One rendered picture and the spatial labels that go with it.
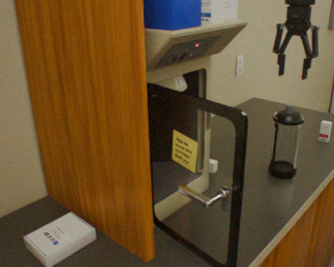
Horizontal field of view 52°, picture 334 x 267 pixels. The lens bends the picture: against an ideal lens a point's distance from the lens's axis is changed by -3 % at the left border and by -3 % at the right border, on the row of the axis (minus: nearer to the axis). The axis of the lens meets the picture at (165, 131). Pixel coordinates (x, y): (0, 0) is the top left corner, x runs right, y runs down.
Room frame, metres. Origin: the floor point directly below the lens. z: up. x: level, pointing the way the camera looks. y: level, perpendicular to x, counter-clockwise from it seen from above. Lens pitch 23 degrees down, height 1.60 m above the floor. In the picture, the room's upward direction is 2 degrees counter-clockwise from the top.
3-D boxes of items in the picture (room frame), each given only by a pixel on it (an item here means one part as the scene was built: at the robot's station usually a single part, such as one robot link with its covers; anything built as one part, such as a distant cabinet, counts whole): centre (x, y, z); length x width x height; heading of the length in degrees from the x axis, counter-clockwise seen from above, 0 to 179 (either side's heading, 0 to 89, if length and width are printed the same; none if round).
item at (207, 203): (0.61, -0.07, 1.20); 0.10 x 0.05 x 0.03; 40
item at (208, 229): (0.69, -0.05, 1.19); 0.30 x 0.01 x 0.40; 40
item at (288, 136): (1.13, -0.43, 1.06); 0.11 x 0.11 x 0.21
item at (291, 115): (1.13, -0.43, 1.18); 0.09 x 0.09 x 0.07
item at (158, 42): (0.89, -0.08, 1.46); 0.32 x 0.12 x 0.10; 137
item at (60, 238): (0.77, 0.30, 0.96); 0.16 x 0.12 x 0.04; 137
